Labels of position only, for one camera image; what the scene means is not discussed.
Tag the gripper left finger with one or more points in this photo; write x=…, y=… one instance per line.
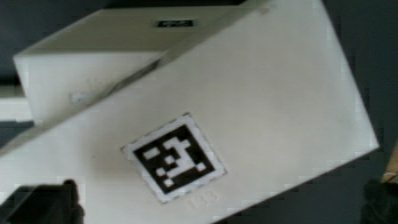
x=43, y=204

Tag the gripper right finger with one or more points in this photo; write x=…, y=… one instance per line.
x=379, y=211

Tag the white cabinet top block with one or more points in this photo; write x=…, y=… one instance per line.
x=228, y=127

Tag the white cabinet body box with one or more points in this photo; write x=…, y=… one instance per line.
x=75, y=64

